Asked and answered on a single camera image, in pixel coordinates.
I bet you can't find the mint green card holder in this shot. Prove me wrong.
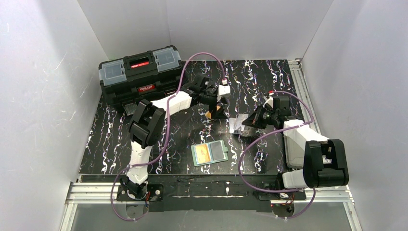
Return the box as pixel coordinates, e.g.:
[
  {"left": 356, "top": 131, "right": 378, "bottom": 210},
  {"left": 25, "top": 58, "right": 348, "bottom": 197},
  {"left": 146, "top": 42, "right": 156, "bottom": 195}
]
[{"left": 191, "top": 140, "right": 229, "bottom": 167}]

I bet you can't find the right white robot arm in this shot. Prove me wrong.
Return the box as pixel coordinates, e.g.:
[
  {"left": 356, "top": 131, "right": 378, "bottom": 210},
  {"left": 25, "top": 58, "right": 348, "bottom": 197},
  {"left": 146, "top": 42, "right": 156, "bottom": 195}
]
[{"left": 242, "top": 96, "right": 349, "bottom": 192}]

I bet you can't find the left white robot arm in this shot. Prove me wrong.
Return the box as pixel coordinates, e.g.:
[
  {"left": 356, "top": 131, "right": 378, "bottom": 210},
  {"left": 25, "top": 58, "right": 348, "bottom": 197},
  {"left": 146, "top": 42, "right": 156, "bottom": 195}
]
[{"left": 119, "top": 75, "right": 230, "bottom": 200}]

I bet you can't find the grey pad on table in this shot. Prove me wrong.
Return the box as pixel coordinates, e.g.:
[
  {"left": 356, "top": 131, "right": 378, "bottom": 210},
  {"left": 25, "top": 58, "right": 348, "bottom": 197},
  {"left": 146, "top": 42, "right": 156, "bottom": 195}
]
[{"left": 283, "top": 126, "right": 306, "bottom": 169}]

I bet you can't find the black toolbox with grey lids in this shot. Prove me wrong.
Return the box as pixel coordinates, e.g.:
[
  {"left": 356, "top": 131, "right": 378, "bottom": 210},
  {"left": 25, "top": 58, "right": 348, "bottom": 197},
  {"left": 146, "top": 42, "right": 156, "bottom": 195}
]
[{"left": 98, "top": 45, "right": 187, "bottom": 115}]

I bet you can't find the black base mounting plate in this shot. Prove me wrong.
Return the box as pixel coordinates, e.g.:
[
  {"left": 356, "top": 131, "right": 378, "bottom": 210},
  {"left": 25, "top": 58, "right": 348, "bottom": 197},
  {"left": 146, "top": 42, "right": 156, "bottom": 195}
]
[{"left": 78, "top": 173, "right": 337, "bottom": 213}]

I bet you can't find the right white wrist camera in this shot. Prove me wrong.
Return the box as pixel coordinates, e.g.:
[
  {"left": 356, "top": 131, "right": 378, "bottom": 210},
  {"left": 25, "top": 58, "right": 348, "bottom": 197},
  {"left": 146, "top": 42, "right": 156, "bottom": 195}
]
[{"left": 263, "top": 95, "right": 274, "bottom": 110}]

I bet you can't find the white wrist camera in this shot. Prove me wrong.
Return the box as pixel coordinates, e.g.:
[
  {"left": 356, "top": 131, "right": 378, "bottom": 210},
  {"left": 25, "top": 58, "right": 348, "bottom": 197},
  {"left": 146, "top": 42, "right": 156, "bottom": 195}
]
[
  {"left": 263, "top": 95, "right": 274, "bottom": 110},
  {"left": 217, "top": 85, "right": 231, "bottom": 102}
]

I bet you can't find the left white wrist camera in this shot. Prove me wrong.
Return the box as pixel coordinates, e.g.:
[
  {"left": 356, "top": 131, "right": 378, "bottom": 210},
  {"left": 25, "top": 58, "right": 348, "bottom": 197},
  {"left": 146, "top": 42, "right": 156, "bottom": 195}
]
[{"left": 217, "top": 85, "right": 231, "bottom": 102}]

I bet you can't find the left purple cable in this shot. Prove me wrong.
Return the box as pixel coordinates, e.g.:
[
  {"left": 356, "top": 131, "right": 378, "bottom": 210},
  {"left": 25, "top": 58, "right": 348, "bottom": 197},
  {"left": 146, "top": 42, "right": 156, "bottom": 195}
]
[{"left": 110, "top": 52, "right": 228, "bottom": 222}]

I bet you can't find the purple cable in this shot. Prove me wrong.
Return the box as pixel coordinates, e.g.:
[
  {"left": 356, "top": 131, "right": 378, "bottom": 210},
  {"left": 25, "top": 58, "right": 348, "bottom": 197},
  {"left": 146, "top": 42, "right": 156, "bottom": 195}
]
[
  {"left": 110, "top": 52, "right": 228, "bottom": 222},
  {"left": 238, "top": 90, "right": 317, "bottom": 220}
]

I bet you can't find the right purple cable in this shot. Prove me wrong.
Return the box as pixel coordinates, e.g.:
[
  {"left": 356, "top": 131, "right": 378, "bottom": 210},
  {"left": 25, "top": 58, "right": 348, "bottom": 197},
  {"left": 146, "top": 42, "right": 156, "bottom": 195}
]
[{"left": 238, "top": 90, "right": 317, "bottom": 220}]

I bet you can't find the aluminium frame rail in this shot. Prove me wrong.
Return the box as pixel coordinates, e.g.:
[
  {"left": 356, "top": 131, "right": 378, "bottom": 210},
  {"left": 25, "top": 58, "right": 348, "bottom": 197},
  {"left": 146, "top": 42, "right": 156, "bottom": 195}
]
[{"left": 288, "top": 60, "right": 328, "bottom": 143}]

